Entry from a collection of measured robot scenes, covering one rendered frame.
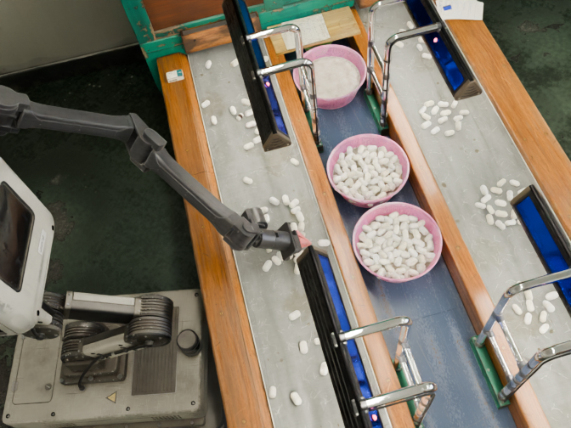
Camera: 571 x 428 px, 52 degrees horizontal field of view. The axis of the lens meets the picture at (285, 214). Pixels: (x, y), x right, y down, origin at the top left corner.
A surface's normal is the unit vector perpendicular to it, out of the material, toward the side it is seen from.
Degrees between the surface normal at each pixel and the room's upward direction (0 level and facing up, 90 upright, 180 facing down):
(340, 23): 0
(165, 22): 90
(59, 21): 90
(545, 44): 0
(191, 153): 0
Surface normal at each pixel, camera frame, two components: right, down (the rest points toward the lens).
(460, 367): -0.10, -0.49
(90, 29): 0.22, 0.84
